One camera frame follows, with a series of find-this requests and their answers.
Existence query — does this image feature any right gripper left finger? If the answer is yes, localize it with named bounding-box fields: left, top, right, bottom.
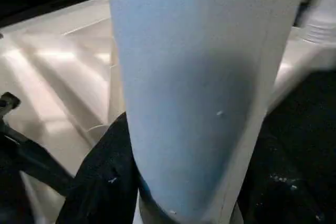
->
left=55, top=111, right=143, bottom=224

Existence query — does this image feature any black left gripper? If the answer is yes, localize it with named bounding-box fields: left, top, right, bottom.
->
left=0, top=92, right=75, bottom=224

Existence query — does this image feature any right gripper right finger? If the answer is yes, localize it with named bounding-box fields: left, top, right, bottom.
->
left=237, top=124, right=329, bottom=224

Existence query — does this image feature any white plastic table top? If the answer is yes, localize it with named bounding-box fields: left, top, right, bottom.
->
left=0, top=0, right=336, bottom=219

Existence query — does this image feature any black table mat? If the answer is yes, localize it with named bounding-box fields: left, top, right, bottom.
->
left=0, top=0, right=336, bottom=224

